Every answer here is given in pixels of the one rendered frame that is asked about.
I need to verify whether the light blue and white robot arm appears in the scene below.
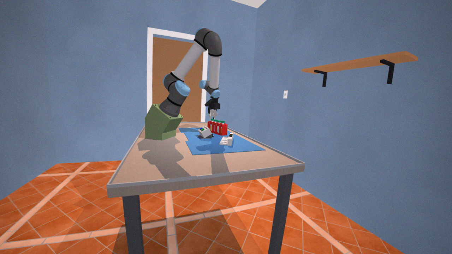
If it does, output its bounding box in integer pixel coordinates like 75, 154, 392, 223
159, 28, 222, 117

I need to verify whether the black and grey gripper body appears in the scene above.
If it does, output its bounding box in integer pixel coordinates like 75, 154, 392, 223
209, 96, 220, 109

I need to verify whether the blue flat mat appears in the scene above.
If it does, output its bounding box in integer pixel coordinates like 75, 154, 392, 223
179, 128, 265, 155

